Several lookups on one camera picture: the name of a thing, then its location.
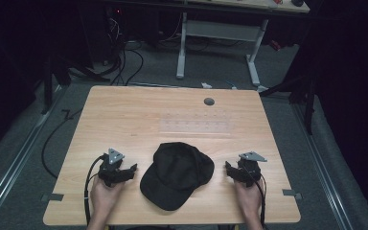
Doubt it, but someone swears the metal floor rail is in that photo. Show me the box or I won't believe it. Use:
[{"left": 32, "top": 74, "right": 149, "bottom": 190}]
[
  {"left": 0, "top": 85, "right": 69, "bottom": 230},
  {"left": 290, "top": 103, "right": 355, "bottom": 230}
]

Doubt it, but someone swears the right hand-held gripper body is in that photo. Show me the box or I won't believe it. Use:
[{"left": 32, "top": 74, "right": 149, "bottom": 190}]
[{"left": 236, "top": 150, "right": 268, "bottom": 189}]

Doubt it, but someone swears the white-legged wooden desk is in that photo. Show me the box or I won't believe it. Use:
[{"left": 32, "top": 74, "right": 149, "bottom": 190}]
[{"left": 114, "top": 0, "right": 311, "bottom": 88}]

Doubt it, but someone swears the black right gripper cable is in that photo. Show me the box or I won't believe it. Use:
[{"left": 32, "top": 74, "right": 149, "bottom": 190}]
[{"left": 244, "top": 166, "right": 268, "bottom": 229}]

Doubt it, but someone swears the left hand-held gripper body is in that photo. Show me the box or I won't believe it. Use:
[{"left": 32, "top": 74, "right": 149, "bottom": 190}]
[{"left": 97, "top": 148, "right": 129, "bottom": 188}]

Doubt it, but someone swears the red object under desk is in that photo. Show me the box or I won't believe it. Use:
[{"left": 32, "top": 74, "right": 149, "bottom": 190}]
[{"left": 268, "top": 39, "right": 283, "bottom": 53}]

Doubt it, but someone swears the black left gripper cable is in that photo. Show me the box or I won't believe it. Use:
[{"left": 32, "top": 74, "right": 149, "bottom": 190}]
[{"left": 82, "top": 153, "right": 107, "bottom": 226}]

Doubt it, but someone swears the grey tape strip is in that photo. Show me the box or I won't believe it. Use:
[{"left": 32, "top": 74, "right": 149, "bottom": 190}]
[
  {"left": 281, "top": 188, "right": 304, "bottom": 201},
  {"left": 40, "top": 193, "right": 65, "bottom": 203}
]

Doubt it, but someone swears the clear plastic sheet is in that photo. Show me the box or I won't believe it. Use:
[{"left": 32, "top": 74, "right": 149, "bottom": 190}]
[{"left": 158, "top": 109, "right": 233, "bottom": 136}]

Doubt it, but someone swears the person's left hand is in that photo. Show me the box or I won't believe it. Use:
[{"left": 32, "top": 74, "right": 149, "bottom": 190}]
[{"left": 89, "top": 175, "right": 127, "bottom": 217}]

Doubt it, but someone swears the bundle of black cables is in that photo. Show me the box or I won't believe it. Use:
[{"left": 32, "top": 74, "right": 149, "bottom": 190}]
[{"left": 103, "top": 9, "right": 146, "bottom": 87}]

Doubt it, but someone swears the black baseball cap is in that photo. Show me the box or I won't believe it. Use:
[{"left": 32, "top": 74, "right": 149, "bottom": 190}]
[{"left": 139, "top": 141, "right": 216, "bottom": 212}]

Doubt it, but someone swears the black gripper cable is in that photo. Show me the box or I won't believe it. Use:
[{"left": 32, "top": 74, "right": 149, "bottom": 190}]
[
  {"left": 82, "top": 153, "right": 107, "bottom": 226},
  {"left": 244, "top": 166, "right": 268, "bottom": 229}
]

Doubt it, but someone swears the black metal stand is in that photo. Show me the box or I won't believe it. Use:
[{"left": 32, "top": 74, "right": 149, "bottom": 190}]
[
  {"left": 258, "top": 71, "right": 318, "bottom": 136},
  {"left": 39, "top": 54, "right": 73, "bottom": 115}
]

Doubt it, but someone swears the black floor cable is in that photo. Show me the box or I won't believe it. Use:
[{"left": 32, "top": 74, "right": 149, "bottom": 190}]
[{"left": 40, "top": 108, "right": 84, "bottom": 180}]

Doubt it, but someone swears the person's right hand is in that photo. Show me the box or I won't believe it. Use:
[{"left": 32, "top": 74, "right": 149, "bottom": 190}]
[{"left": 234, "top": 177, "right": 265, "bottom": 219}]

